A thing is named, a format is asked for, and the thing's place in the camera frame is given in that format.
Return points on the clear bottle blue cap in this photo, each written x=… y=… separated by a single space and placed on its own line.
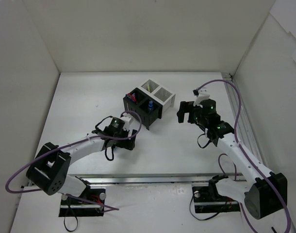
x=150 y=107

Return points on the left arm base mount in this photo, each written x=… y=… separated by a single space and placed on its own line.
x=73 y=207

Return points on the aluminium right rail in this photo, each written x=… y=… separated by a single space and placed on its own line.
x=245 y=142

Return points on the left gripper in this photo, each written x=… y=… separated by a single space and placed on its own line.
x=128 y=143

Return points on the aluminium rail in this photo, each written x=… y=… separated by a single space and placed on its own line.
x=148 y=178
x=245 y=142

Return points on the black two-compartment organizer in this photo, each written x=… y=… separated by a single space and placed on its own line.
x=142 y=108

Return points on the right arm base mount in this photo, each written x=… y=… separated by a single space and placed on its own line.
x=202 y=202

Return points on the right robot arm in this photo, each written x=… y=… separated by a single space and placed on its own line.
x=264 y=191

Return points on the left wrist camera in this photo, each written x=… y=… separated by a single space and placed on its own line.
x=128 y=119

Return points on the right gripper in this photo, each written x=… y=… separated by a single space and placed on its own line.
x=189 y=112

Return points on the aluminium front rail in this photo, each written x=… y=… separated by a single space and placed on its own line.
x=148 y=178

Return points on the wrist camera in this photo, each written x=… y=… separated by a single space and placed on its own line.
x=201 y=94
x=128 y=119

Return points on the pastel highlighter set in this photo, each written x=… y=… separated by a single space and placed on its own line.
x=148 y=87

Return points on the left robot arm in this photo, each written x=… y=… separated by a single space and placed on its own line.
x=50 y=171

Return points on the red pen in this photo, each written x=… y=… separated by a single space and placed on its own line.
x=133 y=93

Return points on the white two-compartment organizer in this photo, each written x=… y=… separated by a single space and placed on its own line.
x=161 y=94

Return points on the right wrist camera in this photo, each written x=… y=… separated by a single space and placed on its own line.
x=201 y=94

